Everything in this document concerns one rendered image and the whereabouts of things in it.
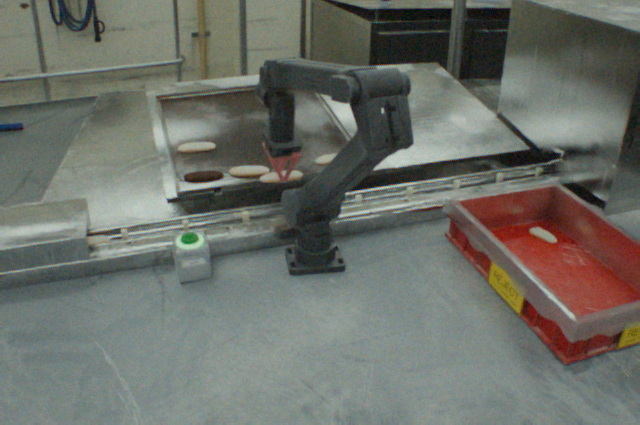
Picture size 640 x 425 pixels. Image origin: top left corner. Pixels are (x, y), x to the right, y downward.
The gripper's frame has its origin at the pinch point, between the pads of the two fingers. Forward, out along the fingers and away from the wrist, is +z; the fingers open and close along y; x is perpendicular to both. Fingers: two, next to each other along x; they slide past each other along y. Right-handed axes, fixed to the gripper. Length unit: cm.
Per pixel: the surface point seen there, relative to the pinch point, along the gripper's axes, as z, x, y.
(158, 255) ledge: 9.4, 30.4, -11.1
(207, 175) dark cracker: 4.7, 15.3, 12.6
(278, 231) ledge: 8.1, 3.7, -10.8
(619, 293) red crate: 10, -59, -52
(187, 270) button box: 8.9, 25.2, -18.5
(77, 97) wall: 105, 72, 364
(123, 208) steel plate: 13.6, 36.9, 17.5
